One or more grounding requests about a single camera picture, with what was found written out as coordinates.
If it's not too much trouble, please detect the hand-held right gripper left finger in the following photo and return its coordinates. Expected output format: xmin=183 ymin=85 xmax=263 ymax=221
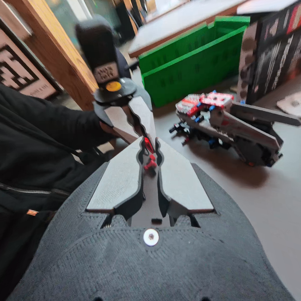
xmin=86 ymin=137 xmax=145 ymax=220

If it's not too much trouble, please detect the green plastic bin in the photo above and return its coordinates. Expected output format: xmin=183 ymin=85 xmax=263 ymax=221
xmin=138 ymin=16 xmax=251 ymax=108

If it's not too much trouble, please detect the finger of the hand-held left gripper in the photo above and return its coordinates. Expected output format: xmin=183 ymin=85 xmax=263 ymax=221
xmin=104 ymin=106 xmax=142 ymax=145
xmin=128 ymin=96 xmax=157 ymax=151

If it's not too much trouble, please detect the black framed marker sign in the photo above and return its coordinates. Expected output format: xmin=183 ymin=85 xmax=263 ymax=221
xmin=0 ymin=16 xmax=60 ymax=100

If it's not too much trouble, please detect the person's left hand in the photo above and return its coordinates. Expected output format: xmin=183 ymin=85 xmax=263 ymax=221
xmin=99 ymin=121 xmax=118 ymax=137

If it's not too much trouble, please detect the red grey lego vehicle model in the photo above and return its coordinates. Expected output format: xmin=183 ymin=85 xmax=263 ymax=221
xmin=169 ymin=90 xmax=301 ymax=168

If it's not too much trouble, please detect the black zip jacket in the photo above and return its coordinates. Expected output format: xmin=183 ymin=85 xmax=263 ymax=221
xmin=0 ymin=150 xmax=99 ymax=297

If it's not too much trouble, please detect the person's left forearm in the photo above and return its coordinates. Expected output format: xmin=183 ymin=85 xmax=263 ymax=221
xmin=0 ymin=83 xmax=116 ymax=153

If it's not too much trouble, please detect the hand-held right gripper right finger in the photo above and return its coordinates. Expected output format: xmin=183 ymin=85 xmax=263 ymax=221
xmin=155 ymin=138 xmax=215 ymax=227

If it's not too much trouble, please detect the black lego set box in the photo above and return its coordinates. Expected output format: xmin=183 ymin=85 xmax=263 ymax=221
xmin=236 ymin=0 xmax=301 ymax=105

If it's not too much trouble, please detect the printed paper bag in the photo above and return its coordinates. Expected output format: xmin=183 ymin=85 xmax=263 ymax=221
xmin=276 ymin=94 xmax=301 ymax=117

